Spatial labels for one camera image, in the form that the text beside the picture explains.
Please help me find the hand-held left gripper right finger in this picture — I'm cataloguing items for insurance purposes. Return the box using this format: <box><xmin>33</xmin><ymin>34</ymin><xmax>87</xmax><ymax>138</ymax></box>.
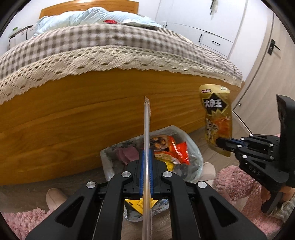
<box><xmin>150</xmin><ymin>149</ymin><xmax>268</xmax><ymax>240</ymax></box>

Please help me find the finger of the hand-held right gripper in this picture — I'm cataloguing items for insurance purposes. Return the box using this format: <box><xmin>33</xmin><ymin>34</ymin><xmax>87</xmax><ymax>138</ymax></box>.
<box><xmin>218</xmin><ymin>135</ymin><xmax>256</xmax><ymax>145</ymax></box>
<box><xmin>217</xmin><ymin>143</ymin><xmax>245</xmax><ymax>157</ymax></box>

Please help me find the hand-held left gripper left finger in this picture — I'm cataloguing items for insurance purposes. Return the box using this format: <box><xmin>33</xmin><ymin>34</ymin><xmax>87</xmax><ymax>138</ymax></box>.
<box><xmin>25</xmin><ymin>149</ymin><xmax>144</xmax><ymax>240</ymax></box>

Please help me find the mauve cloth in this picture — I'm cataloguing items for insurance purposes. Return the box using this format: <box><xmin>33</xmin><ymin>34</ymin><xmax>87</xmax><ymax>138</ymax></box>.
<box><xmin>115</xmin><ymin>147</ymin><xmax>140</xmax><ymax>165</ymax></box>

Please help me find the gold snack wrapper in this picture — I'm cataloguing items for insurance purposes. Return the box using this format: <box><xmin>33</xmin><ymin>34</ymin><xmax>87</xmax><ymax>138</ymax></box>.
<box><xmin>199</xmin><ymin>84</ymin><xmax>233</xmax><ymax>158</ymax></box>

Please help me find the bin with clear bag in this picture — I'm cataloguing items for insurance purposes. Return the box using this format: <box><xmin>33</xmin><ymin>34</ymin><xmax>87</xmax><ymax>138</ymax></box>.
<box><xmin>100</xmin><ymin>125</ymin><xmax>204</xmax><ymax>223</ymax></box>

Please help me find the red snack packet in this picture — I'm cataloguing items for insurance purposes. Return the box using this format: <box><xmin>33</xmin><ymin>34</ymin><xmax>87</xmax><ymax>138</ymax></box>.
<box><xmin>150</xmin><ymin>134</ymin><xmax>193</xmax><ymax>165</ymax></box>

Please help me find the yellow snack wrapper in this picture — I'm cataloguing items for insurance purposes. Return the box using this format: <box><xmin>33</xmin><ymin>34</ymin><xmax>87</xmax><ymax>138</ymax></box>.
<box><xmin>125</xmin><ymin>95</ymin><xmax>159</xmax><ymax>240</ymax></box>

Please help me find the person's right hand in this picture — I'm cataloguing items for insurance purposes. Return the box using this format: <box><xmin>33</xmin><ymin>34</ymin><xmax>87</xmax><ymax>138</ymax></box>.
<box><xmin>263</xmin><ymin>183</ymin><xmax>295</xmax><ymax>205</ymax></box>

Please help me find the pale pink slipper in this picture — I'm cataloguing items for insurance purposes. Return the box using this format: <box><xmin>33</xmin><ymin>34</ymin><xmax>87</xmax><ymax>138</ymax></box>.
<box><xmin>202</xmin><ymin>162</ymin><xmax>216</xmax><ymax>181</ymax></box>
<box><xmin>46</xmin><ymin>188</ymin><xmax>68</xmax><ymax>211</ymax></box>

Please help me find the light wooden door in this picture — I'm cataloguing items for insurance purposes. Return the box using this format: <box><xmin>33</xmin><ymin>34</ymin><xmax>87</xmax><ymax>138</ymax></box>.
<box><xmin>232</xmin><ymin>13</ymin><xmax>295</xmax><ymax>143</ymax></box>

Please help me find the white wardrobe drawer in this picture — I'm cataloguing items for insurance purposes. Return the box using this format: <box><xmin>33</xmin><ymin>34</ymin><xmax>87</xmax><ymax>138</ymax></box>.
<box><xmin>199</xmin><ymin>31</ymin><xmax>234</xmax><ymax>56</ymax></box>

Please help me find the person's left leg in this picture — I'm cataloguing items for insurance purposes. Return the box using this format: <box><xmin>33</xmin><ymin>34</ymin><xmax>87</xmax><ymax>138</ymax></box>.
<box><xmin>1</xmin><ymin>207</ymin><xmax>52</xmax><ymax>240</ymax></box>

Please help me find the white wardrobe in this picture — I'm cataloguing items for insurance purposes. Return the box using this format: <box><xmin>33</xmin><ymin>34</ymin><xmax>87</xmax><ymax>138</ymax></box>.
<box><xmin>154</xmin><ymin>0</ymin><xmax>249</xmax><ymax>58</ymax></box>

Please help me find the light blue duvet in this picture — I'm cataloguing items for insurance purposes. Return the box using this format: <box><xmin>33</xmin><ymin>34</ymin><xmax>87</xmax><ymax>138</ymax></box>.
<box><xmin>32</xmin><ymin>7</ymin><xmax>164</xmax><ymax>37</ymax></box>

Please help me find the wooden bed frame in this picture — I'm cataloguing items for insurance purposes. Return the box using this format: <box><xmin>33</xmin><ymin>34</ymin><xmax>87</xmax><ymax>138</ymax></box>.
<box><xmin>0</xmin><ymin>0</ymin><xmax>246</xmax><ymax>186</ymax></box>

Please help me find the black door handle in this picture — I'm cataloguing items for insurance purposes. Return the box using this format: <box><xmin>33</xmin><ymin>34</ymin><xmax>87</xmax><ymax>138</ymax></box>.
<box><xmin>267</xmin><ymin>39</ymin><xmax>280</xmax><ymax>55</ymax></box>

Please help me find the black frame bedside table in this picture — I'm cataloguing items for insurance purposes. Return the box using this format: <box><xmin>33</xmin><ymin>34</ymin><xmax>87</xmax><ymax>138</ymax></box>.
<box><xmin>9</xmin><ymin>25</ymin><xmax>34</xmax><ymax>45</ymax></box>

